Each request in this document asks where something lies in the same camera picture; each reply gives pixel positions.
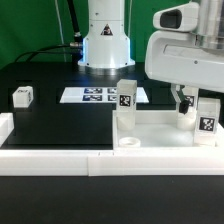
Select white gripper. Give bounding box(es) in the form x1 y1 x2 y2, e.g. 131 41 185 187
145 0 224 114

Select white square table top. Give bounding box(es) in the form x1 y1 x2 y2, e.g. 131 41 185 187
112 109 224 151

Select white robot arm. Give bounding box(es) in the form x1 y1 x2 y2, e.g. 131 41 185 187
79 0 224 93

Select white U-shaped fence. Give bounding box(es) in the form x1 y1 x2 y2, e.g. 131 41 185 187
0 112 224 177

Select white sheet with markers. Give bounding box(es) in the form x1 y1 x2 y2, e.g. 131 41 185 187
60 87 149 103

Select black cables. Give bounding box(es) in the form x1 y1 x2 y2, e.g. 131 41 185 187
13 0 84 64

